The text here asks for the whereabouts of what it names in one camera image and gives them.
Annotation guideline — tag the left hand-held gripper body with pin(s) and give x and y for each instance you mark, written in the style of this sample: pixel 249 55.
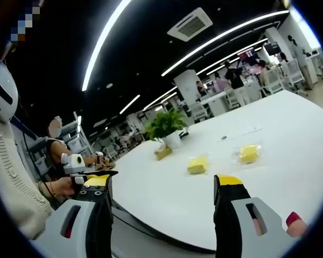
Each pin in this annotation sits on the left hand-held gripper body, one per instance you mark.
pixel 74 162

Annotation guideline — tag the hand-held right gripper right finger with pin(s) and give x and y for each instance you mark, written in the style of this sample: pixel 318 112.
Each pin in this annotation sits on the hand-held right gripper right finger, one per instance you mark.
pixel 258 242

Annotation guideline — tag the green plant in white pot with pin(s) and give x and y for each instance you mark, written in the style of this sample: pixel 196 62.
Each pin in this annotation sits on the green plant in white pot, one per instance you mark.
pixel 167 126

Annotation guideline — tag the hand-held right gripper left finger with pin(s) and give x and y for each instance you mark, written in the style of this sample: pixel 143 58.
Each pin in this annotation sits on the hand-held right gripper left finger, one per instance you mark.
pixel 72 236

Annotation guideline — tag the short ceiling light strip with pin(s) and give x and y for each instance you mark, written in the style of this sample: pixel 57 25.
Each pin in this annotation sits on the short ceiling light strip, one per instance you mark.
pixel 129 104

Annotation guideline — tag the person's left hand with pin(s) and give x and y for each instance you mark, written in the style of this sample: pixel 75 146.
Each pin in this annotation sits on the person's left hand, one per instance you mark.
pixel 64 188

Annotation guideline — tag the long ceiling light strip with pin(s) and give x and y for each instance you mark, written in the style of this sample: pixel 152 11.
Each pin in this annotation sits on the long ceiling light strip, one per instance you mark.
pixel 220 37
pixel 102 45

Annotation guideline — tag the person's right hand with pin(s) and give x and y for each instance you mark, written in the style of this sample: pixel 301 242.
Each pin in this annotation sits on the person's right hand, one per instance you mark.
pixel 296 225

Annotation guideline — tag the brown wooden items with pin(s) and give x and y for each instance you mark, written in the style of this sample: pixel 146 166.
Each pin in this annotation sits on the brown wooden items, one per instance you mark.
pixel 105 162

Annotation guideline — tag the shelf with storage bins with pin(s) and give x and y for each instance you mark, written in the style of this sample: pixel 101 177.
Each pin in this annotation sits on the shelf with storage bins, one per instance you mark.
pixel 75 137

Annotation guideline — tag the small yellow-brown packet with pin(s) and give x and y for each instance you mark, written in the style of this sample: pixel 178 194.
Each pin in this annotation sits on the small yellow-brown packet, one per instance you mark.
pixel 163 153

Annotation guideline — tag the ceiling air conditioner vent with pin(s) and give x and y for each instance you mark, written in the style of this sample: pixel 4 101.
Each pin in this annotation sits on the ceiling air conditioner vent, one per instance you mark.
pixel 189 25

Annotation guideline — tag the yellow silicone block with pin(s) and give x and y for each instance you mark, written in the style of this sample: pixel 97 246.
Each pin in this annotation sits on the yellow silicone block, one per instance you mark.
pixel 249 154
pixel 197 165

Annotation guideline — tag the wall monitor screen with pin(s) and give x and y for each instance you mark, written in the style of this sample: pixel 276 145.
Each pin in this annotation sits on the wall monitor screen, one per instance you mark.
pixel 272 48

